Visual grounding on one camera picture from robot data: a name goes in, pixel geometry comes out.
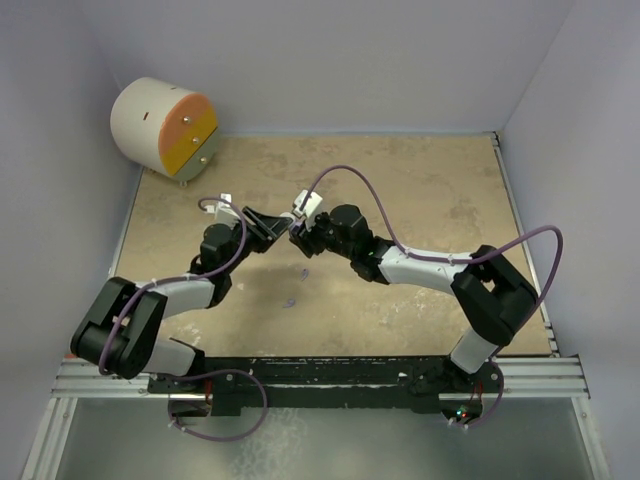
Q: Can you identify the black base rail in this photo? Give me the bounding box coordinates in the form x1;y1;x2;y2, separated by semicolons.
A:
148;355;504;416

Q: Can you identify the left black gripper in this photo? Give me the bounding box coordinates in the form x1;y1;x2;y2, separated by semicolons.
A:
222;207;290;274

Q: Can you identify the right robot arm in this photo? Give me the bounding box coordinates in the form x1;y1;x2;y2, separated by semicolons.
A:
290;204;538;391

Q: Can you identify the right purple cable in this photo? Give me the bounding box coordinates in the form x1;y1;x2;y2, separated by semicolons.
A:
307;164;566;431

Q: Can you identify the round drawer cabinet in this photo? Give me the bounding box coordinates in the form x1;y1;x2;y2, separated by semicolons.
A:
110;77;220;183

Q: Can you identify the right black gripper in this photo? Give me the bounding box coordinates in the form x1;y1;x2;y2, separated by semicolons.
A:
291;211;356;260

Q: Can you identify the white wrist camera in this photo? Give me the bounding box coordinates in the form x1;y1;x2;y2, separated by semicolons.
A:
207;193;240;228
292;190;323;230

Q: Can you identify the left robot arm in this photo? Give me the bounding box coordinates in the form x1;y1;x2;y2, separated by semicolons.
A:
70;207;294;392

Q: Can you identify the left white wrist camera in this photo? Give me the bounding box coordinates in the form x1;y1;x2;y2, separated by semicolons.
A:
207;193;240;228

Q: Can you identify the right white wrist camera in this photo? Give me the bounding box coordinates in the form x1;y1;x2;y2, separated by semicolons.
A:
292;190;323;230

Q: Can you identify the aluminium frame rail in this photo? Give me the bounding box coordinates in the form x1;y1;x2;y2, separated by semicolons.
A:
22;349;611;479

